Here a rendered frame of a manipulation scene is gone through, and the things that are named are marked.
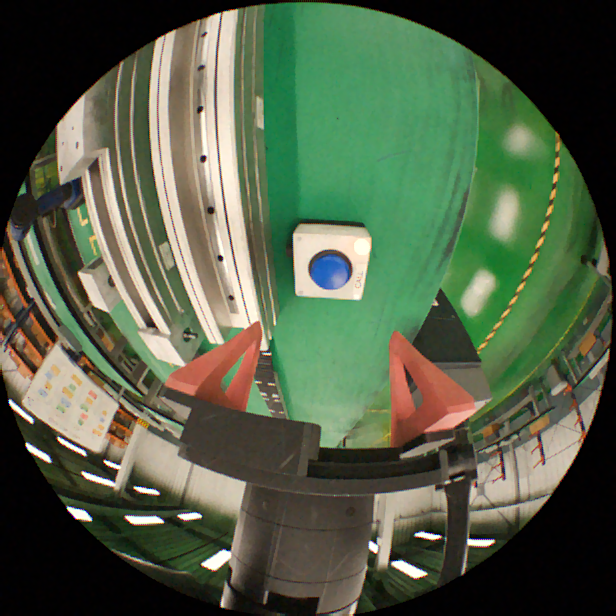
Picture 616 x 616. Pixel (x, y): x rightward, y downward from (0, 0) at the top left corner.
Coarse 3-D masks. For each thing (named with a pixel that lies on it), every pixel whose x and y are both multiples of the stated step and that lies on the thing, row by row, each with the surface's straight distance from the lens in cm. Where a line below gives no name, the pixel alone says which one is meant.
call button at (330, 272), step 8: (328, 256) 20; (336, 256) 20; (320, 264) 20; (328, 264) 20; (336, 264) 20; (344, 264) 20; (312, 272) 20; (320, 272) 20; (328, 272) 20; (336, 272) 20; (344, 272) 20; (320, 280) 21; (328, 280) 21; (336, 280) 21; (344, 280) 21; (328, 288) 21; (336, 288) 21
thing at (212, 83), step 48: (192, 48) 32; (240, 48) 26; (192, 96) 28; (240, 96) 22; (192, 144) 26; (240, 144) 20; (192, 192) 25; (240, 192) 19; (192, 240) 24; (240, 240) 19; (192, 288) 26; (240, 288) 22
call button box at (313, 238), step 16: (304, 224) 23; (320, 224) 23; (336, 224) 24; (352, 224) 24; (304, 240) 20; (320, 240) 20; (336, 240) 20; (352, 240) 20; (368, 240) 20; (288, 256) 26; (304, 256) 21; (320, 256) 21; (352, 256) 21; (368, 256) 21; (304, 272) 22; (352, 272) 22; (304, 288) 23; (320, 288) 23; (352, 288) 23
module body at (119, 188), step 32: (128, 64) 42; (128, 96) 39; (128, 128) 36; (96, 160) 40; (128, 160) 34; (96, 192) 39; (128, 192) 33; (96, 224) 38; (128, 224) 32; (160, 224) 36; (128, 256) 33; (160, 256) 36; (128, 288) 40; (160, 288) 36; (160, 320) 37
